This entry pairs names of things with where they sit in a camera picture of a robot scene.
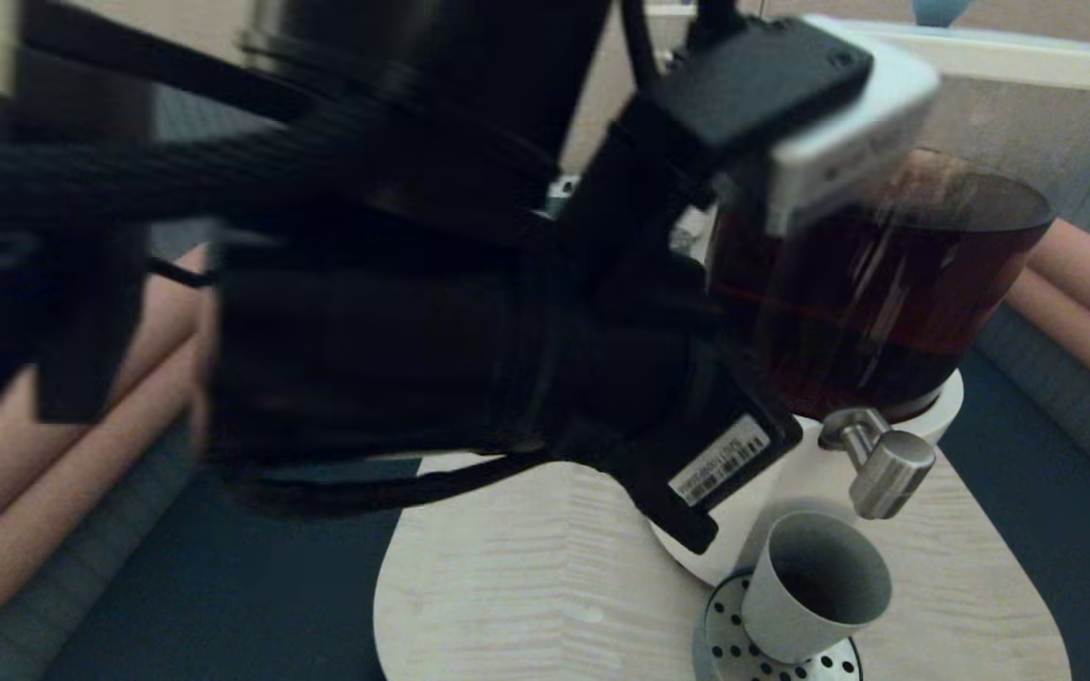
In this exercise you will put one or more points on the large dispenser with dark tea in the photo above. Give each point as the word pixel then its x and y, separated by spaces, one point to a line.
pixel 886 284

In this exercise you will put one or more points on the wide white lid blue knob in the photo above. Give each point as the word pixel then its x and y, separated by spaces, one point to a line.
pixel 1028 61

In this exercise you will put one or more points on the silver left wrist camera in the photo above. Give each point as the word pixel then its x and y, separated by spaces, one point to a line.
pixel 848 161

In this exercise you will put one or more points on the grey plastic cup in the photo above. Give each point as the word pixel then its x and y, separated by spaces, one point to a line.
pixel 810 586

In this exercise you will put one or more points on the teal upholstered bench sofa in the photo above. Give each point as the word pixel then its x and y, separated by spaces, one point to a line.
pixel 271 605
pixel 1056 530

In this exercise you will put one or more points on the large perforated metal drip tray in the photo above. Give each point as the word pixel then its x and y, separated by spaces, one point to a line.
pixel 725 648

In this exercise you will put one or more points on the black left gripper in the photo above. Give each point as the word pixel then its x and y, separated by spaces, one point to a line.
pixel 677 416

